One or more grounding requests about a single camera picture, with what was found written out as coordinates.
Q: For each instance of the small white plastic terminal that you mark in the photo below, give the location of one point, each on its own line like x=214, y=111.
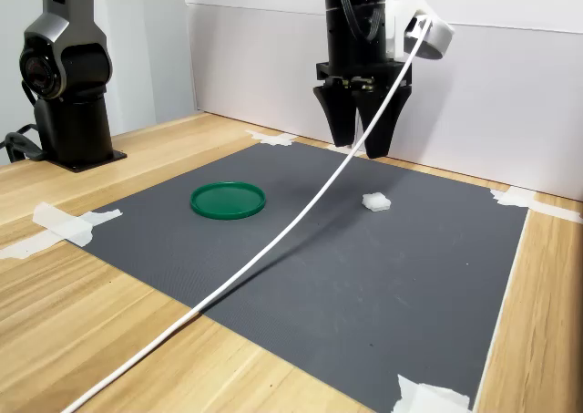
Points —
x=376, y=202

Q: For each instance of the round green lid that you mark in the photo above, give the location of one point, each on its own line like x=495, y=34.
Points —
x=228, y=201

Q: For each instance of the white tape patch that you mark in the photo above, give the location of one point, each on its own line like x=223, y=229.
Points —
x=514, y=197
x=273, y=138
x=428, y=397
x=68, y=224
x=334, y=151

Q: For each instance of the dark grey mat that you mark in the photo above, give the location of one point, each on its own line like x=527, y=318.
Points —
x=341, y=285

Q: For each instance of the white tape strip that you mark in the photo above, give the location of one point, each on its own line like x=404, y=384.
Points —
x=23, y=249

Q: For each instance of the white camera box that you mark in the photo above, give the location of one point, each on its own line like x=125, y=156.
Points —
x=439, y=37

